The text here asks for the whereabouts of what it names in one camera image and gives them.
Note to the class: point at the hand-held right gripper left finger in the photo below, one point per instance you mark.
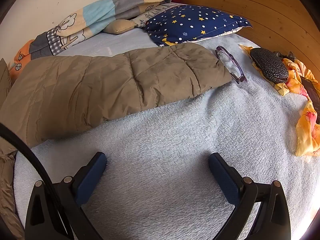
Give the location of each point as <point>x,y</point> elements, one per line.
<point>91,177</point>

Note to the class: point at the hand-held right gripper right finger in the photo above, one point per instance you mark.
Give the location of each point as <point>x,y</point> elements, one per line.
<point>225,177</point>

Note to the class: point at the brown puffer jacket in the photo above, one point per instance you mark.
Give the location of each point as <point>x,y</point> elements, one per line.
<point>100,87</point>

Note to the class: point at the light blue bed blanket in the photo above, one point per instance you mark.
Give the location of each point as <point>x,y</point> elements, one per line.
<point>162,142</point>

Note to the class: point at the yellow floral cloth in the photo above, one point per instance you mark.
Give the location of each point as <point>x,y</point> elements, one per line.
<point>306,122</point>

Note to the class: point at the purple glasses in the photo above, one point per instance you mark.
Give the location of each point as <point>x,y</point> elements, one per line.
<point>228,62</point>

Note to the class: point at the black patterned glasses case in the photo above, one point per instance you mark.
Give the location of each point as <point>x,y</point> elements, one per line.
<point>268,65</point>

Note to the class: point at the small grey object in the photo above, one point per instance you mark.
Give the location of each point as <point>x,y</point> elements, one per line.
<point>285,55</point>

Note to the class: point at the small beige pillow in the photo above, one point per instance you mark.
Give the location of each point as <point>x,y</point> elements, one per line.
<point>118,26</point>

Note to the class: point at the navy star-print pillow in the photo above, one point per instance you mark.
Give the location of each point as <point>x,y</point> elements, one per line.
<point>200,22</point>

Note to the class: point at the patchwork quilt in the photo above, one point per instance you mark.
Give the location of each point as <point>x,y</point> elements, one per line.
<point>100,12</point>

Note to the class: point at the wooden headboard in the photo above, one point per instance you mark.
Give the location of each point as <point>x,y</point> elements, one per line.
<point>250,5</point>

